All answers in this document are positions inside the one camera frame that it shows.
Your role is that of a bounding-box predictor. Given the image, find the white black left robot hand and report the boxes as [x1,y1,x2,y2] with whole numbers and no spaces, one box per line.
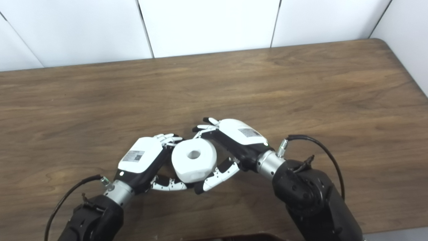
[114,133,188,195]

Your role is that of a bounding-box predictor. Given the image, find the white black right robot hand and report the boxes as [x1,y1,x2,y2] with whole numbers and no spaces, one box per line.
[192,117,272,195]

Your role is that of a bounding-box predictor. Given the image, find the round white piece with holes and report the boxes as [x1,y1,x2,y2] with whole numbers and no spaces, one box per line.
[171,138,217,184]

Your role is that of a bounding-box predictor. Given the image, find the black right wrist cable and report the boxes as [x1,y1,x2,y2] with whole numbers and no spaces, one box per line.
[276,134,345,201]

